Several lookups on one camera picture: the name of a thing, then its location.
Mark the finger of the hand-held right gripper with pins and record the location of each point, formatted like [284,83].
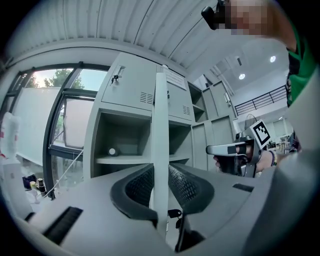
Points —
[220,150]

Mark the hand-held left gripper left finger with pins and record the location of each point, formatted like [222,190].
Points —
[100,212]

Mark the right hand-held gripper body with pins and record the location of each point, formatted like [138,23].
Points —
[260,135]

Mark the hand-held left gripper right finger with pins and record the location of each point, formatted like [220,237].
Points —
[220,200]

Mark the grey metal locker door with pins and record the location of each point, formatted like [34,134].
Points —
[160,125]
[200,145]
[217,100]

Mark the grey metal locker cabinet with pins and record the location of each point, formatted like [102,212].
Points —
[130,82]

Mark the person's right hand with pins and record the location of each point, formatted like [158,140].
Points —
[263,162]

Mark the black floor fan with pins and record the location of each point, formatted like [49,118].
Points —
[250,121]

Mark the black balcony railing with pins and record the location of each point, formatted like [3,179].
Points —
[260,97]

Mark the black-headed door key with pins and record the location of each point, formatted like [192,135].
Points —
[168,96]
[175,213]
[115,79]

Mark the round ceiling light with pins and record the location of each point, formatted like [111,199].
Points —
[272,59]
[242,76]

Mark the white round cup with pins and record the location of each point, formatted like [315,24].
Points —
[112,151]

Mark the dark bottle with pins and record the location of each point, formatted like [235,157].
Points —
[41,187]

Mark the clear wine glass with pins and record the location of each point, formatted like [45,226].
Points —
[35,196]

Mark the person's purple green jersey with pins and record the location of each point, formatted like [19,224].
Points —
[300,75]

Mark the yellow lid jar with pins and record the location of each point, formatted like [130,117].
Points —
[33,185]

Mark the white paper notice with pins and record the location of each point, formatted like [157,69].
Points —
[176,80]

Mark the tilted frosted window sash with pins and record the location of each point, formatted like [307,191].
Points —
[77,120]

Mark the person's head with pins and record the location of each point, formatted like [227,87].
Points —
[250,20]

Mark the white security camera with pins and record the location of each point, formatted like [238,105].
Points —
[165,68]

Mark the black window frame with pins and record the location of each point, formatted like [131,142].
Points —
[53,125]

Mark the black head camera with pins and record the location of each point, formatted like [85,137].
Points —
[208,15]

